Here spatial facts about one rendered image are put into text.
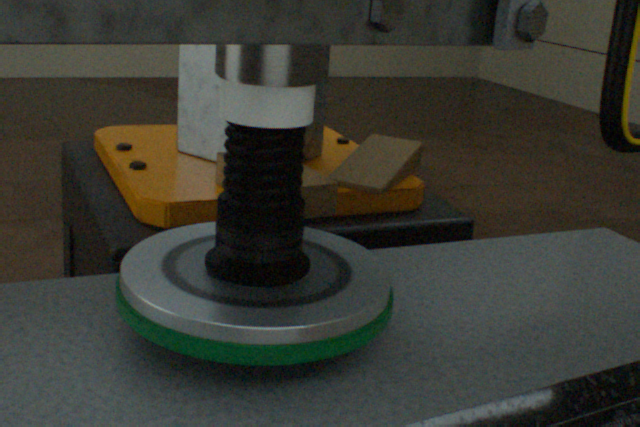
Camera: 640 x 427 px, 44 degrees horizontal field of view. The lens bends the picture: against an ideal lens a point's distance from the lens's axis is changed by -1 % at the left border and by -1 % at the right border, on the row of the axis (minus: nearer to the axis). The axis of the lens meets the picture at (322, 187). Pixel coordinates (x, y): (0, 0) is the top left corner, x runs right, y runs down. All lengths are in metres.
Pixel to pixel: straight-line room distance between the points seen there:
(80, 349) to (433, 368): 0.27
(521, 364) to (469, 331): 0.06
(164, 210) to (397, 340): 0.58
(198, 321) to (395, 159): 0.85
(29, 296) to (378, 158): 0.78
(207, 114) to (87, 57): 5.34
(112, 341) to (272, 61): 0.25
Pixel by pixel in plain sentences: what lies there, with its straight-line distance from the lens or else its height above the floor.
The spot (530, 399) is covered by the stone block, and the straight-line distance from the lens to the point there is 0.63.
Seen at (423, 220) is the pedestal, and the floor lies 0.74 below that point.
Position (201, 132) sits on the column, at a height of 0.83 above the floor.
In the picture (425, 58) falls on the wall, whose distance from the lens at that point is 7.92.
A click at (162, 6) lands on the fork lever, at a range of 0.46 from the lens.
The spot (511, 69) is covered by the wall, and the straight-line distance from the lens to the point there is 7.94.
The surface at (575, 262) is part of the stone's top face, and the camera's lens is 0.90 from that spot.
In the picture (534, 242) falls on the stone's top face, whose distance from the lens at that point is 0.94.
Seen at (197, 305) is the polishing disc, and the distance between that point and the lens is 0.56.
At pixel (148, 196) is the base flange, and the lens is 1.18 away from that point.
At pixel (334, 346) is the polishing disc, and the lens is 0.56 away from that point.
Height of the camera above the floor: 1.15
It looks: 17 degrees down
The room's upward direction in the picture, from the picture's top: 5 degrees clockwise
